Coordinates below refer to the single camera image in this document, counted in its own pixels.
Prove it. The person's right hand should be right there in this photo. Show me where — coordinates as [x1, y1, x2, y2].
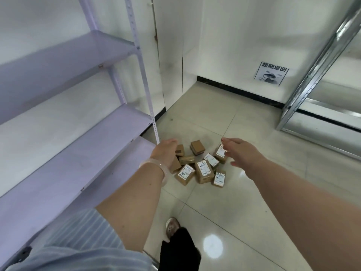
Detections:
[221, 137, 267, 175]

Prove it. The person's left hand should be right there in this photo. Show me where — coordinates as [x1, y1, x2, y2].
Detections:
[151, 139, 179, 172]

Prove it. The person's right forearm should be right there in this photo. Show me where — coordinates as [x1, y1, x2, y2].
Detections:
[245, 156, 361, 271]

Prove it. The person's left forearm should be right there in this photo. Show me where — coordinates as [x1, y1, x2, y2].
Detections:
[95, 162, 166, 255]

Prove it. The white jade bangle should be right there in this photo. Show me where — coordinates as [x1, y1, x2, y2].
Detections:
[138, 160, 171, 186]

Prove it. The pile of small cardboard boxes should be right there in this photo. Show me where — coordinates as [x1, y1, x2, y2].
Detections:
[169, 140, 228, 188]

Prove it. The beige shoe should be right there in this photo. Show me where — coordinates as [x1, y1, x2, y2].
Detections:
[165, 217, 181, 243]

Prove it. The silver metal shelving unit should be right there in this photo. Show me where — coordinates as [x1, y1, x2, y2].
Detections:
[276, 0, 361, 162]

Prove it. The lavender metal shelving unit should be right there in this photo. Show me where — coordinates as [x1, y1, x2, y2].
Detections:
[0, 0, 161, 271]

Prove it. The black trouser leg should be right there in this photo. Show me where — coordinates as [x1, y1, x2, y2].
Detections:
[159, 227, 202, 271]

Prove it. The blue striped shirt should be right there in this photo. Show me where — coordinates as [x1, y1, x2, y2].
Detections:
[6, 209, 154, 271]

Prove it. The black and white wall poster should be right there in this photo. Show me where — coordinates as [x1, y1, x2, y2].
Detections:
[254, 61, 290, 87]

